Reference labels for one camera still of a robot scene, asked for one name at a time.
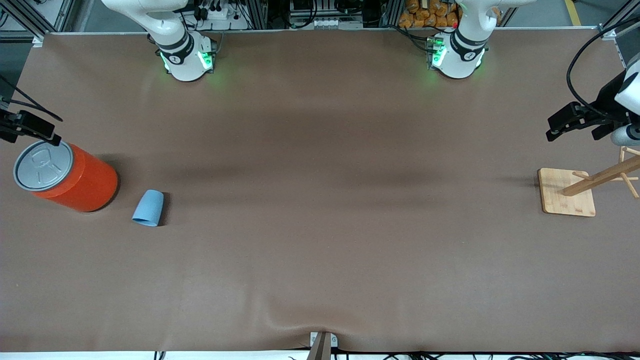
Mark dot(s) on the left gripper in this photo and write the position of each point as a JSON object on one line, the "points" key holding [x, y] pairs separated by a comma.
{"points": [[607, 101]]}

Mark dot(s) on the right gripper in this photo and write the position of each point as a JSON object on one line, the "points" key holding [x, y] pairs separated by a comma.
{"points": [[25, 123]]}

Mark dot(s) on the light blue cup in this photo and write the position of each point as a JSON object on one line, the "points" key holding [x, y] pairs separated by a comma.
{"points": [[149, 207]]}

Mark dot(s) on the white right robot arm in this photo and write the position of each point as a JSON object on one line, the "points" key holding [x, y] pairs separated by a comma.
{"points": [[185, 65]]}

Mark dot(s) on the orange can with grey lid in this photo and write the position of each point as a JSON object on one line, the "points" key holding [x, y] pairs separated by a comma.
{"points": [[80, 185]]}

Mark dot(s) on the wooden mug tree stand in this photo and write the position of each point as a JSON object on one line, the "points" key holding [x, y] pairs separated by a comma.
{"points": [[565, 192]]}

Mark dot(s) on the orange snack bag pile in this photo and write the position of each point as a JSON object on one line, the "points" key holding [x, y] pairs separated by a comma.
{"points": [[425, 15]]}

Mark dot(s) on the white power strip with plugs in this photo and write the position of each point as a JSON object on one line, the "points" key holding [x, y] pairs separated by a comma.
{"points": [[220, 15]]}

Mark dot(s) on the brown table cloth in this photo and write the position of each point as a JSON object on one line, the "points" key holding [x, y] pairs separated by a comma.
{"points": [[320, 150]]}

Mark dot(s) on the long white socket strip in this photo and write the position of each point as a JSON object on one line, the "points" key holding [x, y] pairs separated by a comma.
{"points": [[325, 22]]}

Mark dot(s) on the aluminium corner frame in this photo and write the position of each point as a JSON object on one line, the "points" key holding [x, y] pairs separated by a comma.
{"points": [[30, 22], [617, 22]]}

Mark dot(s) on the aluminium frame post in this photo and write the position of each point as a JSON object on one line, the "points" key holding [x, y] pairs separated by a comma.
{"points": [[257, 12], [392, 12]]}

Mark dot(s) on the grey metal table bracket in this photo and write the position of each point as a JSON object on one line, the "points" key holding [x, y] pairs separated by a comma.
{"points": [[332, 341]]}

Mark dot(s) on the brown post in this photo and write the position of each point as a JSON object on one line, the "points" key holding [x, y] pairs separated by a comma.
{"points": [[320, 350]]}

